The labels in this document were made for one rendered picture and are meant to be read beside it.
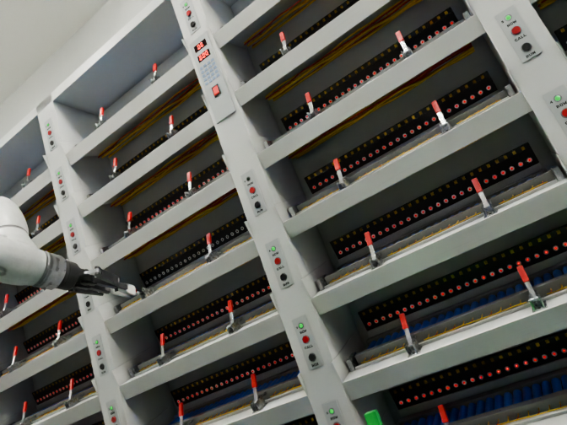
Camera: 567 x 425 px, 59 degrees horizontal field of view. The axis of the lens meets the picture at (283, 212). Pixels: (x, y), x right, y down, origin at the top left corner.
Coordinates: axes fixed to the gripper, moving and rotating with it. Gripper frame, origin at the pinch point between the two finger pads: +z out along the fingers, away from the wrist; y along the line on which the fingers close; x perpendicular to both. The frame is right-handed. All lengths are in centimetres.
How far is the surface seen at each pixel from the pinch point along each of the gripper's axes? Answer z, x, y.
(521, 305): 21, -37, 94
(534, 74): 6, 0, 116
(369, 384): 18, -43, 58
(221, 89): -4, 40, 49
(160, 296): 7.8, -3.1, 6.7
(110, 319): 7.2, -2.1, -14.8
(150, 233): 3.4, 15.5, 9.1
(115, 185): -1.8, 35.6, 0.3
